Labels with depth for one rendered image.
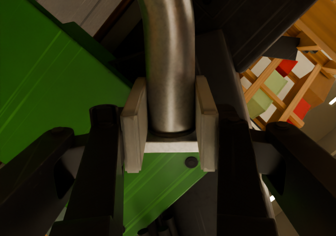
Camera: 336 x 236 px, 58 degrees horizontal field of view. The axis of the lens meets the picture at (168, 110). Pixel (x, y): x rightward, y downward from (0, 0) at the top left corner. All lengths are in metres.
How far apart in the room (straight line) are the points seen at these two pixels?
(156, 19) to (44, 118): 0.12
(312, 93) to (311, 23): 3.26
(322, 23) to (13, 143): 0.88
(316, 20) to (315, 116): 8.69
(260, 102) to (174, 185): 3.30
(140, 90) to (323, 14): 0.86
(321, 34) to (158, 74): 0.84
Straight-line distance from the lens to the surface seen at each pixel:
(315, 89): 4.27
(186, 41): 0.17
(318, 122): 9.69
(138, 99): 0.15
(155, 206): 0.26
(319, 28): 0.99
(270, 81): 3.77
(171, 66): 0.17
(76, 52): 0.22
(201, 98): 0.15
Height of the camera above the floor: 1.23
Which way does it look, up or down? 2 degrees down
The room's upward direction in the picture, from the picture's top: 135 degrees clockwise
